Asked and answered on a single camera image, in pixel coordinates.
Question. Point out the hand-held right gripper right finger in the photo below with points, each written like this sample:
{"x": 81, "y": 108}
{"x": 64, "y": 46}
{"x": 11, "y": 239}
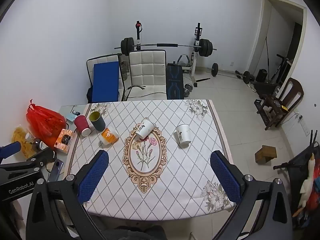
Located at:
{"x": 225, "y": 177}

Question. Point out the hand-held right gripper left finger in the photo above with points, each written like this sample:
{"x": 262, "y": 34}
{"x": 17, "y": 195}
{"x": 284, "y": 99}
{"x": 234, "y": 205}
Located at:
{"x": 93, "y": 177}

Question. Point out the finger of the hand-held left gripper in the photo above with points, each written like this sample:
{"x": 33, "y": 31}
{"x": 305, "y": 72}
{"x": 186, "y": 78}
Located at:
{"x": 40, "y": 156}
{"x": 10, "y": 149}

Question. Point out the orange and white paper cup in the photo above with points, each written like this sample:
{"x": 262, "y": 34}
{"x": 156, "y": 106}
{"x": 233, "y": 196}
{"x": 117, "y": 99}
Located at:
{"x": 108, "y": 135}

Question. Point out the red paper cup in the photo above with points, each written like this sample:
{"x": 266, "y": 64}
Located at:
{"x": 81, "y": 125}

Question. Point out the dark cup yellow inside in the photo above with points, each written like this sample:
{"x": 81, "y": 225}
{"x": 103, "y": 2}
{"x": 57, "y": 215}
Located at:
{"x": 98, "y": 123}

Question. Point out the white paper cup black print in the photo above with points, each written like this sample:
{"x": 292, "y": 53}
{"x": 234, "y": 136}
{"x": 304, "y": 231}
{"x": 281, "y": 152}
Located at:
{"x": 145, "y": 128}
{"x": 183, "y": 135}

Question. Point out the dark glass bottle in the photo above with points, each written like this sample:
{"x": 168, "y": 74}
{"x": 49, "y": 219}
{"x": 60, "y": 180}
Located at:
{"x": 37, "y": 143}

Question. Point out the yellow snack bag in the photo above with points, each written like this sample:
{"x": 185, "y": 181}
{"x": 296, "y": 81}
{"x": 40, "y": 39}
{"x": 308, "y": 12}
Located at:
{"x": 21, "y": 140}

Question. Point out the smartphone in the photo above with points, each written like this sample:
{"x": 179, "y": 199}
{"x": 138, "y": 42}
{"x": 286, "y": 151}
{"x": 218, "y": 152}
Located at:
{"x": 56, "y": 168}

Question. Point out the orange carton box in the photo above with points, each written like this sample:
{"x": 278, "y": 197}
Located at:
{"x": 63, "y": 140}

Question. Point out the red plastic bag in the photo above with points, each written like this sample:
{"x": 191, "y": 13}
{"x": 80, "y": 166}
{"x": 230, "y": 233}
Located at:
{"x": 45, "y": 122}

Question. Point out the light blue card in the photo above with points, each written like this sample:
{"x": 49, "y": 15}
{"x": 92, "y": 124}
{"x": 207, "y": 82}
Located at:
{"x": 71, "y": 116}

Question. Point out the floral diamond pattern tablecloth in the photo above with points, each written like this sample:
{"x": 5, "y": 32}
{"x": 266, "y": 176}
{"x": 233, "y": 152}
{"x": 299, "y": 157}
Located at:
{"x": 175, "y": 170}

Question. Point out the black metal rack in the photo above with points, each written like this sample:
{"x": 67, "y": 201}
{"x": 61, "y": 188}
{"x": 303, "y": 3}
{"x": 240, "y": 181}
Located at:
{"x": 297, "y": 170}

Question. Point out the white goose plush toy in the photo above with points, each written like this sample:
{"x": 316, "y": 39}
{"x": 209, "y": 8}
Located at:
{"x": 308, "y": 180}

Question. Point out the dark wooden chair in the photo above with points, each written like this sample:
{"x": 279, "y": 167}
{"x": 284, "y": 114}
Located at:
{"x": 273, "y": 106}

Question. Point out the chrome dumbbell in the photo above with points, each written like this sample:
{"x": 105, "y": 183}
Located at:
{"x": 188, "y": 89}

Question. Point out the blue foam mat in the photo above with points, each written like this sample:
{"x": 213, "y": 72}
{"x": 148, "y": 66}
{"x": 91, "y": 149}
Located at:
{"x": 106, "y": 80}

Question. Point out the black exercise board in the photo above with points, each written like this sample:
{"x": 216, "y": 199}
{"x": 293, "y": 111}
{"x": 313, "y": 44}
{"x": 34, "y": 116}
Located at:
{"x": 174, "y": 82}

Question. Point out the small barbell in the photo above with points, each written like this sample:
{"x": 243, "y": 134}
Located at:
{"x": 215, "y": 69}

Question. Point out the barbell on rack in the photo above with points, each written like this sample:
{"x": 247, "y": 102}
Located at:
{"x": 193, "y": 65}

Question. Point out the white padded chair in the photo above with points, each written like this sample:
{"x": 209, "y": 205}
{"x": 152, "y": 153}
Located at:
{"x": 105, "y": 58}
{"x": 147, "y": 70}

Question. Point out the barbell with black plates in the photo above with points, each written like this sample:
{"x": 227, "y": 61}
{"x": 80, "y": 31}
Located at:
{"x": 206, "y": 47}

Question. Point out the white wall socket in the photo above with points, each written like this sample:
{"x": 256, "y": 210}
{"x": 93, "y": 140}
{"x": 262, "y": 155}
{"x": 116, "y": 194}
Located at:
{"x": 305, "y": 128}

